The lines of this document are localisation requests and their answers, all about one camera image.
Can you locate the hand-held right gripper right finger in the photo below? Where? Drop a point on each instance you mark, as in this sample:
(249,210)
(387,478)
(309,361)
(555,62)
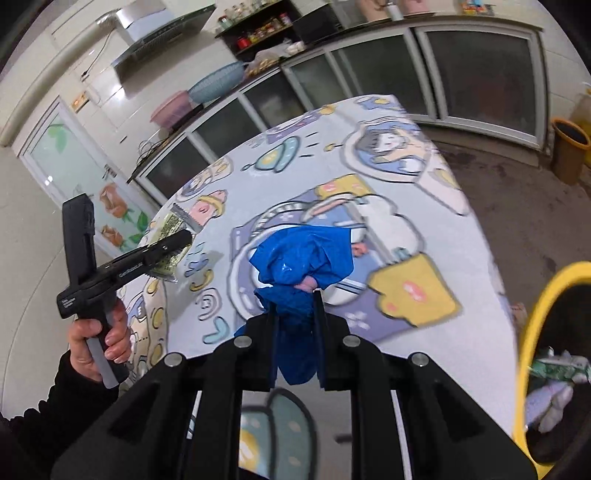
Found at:
(337,355)

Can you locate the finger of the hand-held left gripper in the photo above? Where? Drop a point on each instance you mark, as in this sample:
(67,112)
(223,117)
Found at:
(147,254)

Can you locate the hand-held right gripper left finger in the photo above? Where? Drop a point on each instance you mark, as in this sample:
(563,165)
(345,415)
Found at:
(258,355)

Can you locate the green yellow snack wrapper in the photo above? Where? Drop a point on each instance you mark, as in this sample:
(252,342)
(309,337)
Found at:
(173,221)

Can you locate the blue plastic bag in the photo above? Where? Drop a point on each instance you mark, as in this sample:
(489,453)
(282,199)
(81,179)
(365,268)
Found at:
(295,258)

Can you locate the yellow trash bin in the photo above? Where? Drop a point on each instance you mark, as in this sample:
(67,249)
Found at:
(535,314)

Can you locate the person's left forearm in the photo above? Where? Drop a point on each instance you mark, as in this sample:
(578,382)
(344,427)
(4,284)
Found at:
(46,406)

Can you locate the person's left hand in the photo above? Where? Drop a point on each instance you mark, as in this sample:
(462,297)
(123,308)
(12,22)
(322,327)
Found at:
(83,337)

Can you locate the glass door with flower stickers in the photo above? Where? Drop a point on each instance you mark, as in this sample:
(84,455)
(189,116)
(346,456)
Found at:
(69,184)

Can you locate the pink plastic basin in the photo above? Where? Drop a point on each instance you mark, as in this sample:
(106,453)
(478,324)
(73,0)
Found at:
(175,108)

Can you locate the blue plastic basin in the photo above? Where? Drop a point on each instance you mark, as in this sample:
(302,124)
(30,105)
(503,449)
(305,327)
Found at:
(217,81)

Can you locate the cartoon printed tablecloth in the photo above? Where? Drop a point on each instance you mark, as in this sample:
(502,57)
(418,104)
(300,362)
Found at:
(323,152)

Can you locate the steel range hood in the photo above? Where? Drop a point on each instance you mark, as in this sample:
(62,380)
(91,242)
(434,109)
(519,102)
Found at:
(152,37)

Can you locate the green white snack packet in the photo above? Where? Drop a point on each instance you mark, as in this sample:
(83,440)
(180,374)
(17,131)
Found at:
(554,367)

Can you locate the clear bag of pastries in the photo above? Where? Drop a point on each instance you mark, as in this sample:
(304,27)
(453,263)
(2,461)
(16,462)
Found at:
(263,62)

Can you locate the black spice shelf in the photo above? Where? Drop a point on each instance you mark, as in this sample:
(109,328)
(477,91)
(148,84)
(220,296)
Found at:
(258,27)

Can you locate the black microwave oven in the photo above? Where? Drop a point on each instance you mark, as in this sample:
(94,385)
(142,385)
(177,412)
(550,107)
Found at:
(321,21)

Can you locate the brown plastic bucket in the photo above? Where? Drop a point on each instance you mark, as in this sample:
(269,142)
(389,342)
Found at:
(570,152)

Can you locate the glass door kitchen cabinet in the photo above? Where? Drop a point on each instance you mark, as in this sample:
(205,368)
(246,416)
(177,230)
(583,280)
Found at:
(480,69)

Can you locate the pink thermos jug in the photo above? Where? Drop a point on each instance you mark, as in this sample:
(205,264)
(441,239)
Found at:
(371,7)
(413,4)

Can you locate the white cup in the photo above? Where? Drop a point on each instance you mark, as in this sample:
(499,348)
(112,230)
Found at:
(392,10)

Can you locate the colourful toy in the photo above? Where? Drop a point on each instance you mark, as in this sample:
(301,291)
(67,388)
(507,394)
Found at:
(475,5)

